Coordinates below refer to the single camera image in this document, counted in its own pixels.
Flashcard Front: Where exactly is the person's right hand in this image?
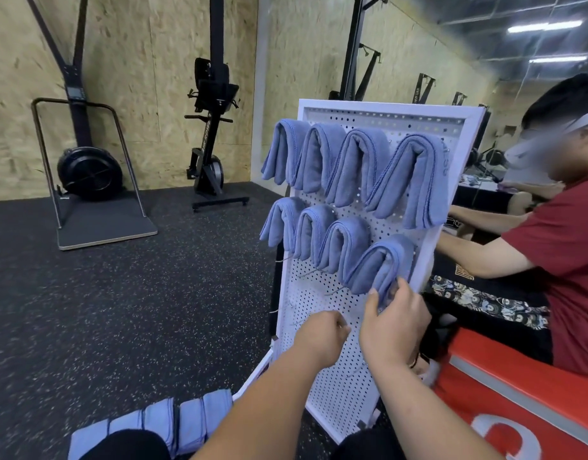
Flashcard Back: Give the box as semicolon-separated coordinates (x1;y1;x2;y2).
359;277;432;372

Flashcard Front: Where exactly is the person's left hand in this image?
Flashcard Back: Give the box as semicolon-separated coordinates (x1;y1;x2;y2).
292;310;353;372

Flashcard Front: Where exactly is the white perforated metal rack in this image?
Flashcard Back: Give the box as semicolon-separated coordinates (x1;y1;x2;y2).
235;98;487;445

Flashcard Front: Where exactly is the plain blue towel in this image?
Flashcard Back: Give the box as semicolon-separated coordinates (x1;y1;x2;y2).
202;388;235;439
175;397;209;456
260;118;313;188
291;123;348;197
107;409;146;437
318;216;374;284

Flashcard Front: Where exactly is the person's left forearm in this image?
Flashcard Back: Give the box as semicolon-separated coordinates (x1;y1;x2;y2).
193;354;329;460

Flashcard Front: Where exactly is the person's right forearm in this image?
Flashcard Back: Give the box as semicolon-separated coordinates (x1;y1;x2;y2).
371;359;506;460

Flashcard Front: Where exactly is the red padded block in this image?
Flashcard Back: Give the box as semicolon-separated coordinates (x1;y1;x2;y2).
433;328;588;460

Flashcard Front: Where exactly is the black upright exercise machine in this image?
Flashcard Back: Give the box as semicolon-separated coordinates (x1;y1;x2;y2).
185;0;251;211

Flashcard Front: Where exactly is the black ski trainer wooden-edged platform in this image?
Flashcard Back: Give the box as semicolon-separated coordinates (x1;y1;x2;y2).
30;0;159;252

